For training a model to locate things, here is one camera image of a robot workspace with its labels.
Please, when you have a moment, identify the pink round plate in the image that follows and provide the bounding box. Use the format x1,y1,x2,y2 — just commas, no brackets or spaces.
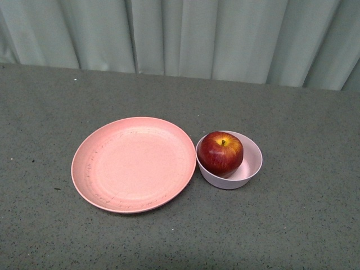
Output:
71,117,196,214

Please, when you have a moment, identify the white pleated curtain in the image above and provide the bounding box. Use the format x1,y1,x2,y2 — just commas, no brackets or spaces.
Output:
1,1,359,91

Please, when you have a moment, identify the red yellow apple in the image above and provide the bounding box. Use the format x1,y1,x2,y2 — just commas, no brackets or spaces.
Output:
197,131,244,178

